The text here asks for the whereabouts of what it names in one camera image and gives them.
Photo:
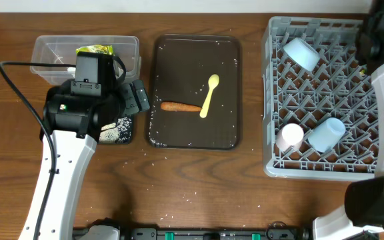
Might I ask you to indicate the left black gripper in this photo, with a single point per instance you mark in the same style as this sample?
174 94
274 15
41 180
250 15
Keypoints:
135 98

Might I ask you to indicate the white rice grains pile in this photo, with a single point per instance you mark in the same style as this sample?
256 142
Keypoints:
120 132

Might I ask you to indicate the yellow green snack wrapper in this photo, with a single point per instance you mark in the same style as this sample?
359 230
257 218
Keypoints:
104 49

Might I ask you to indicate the pink plastic cup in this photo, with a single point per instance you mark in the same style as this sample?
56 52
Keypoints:
290 136

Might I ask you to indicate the light blue bowl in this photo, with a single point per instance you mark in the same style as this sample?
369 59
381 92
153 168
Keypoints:
302 53

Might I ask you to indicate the light blue plastic cup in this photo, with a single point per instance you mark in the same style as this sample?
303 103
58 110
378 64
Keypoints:
326 135

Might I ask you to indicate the white tissue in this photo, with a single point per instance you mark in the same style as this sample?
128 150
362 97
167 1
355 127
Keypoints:
71 69

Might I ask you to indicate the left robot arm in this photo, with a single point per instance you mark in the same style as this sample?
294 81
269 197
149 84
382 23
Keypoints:
72 156

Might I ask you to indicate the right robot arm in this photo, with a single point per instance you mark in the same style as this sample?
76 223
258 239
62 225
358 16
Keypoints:
362 214

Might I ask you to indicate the clear plastic waste bin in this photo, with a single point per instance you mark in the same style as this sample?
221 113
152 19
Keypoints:
61 49

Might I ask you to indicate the grey dishwasher rack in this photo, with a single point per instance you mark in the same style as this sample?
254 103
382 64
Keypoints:
338 87

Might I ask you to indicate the orange carrot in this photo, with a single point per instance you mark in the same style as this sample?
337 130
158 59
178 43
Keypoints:
174 106

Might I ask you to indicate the black plastic tray bin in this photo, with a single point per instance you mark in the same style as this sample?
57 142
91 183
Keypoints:
79 114

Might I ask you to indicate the dark brown serving tray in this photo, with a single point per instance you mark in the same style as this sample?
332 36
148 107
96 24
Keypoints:
182 66

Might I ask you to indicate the yellow plastic spoon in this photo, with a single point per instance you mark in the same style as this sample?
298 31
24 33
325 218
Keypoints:
212 83

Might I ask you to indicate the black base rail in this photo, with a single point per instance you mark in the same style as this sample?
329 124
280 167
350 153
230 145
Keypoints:
276 230

